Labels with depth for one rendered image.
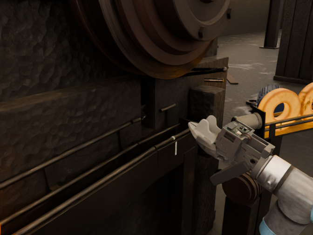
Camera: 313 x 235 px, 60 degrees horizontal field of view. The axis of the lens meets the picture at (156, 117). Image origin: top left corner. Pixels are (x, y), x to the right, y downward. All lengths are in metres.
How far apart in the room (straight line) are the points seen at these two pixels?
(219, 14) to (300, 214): 0.46
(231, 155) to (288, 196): 0.14
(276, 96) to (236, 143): 0.43
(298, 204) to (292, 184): 0.04
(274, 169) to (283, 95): 0.46
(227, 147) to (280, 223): 0.20
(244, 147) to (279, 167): 0.08
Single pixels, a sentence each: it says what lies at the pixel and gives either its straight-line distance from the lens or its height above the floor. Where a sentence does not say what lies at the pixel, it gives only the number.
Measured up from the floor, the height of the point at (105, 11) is 1.04.
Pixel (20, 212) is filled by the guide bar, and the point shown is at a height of 0.68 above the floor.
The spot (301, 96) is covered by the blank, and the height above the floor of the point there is 0.75.
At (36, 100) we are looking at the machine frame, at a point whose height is 0.87.
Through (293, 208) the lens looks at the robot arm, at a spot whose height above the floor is 0.66.
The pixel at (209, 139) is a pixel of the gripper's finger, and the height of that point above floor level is 0.74.
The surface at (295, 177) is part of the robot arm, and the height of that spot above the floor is 0.72.
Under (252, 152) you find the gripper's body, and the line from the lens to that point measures 0.64.
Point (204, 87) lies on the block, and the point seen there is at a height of 0.80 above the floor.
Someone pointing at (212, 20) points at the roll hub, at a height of 1.02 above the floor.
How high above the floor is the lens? 1.03
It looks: 21 degrees down
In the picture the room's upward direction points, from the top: straight up
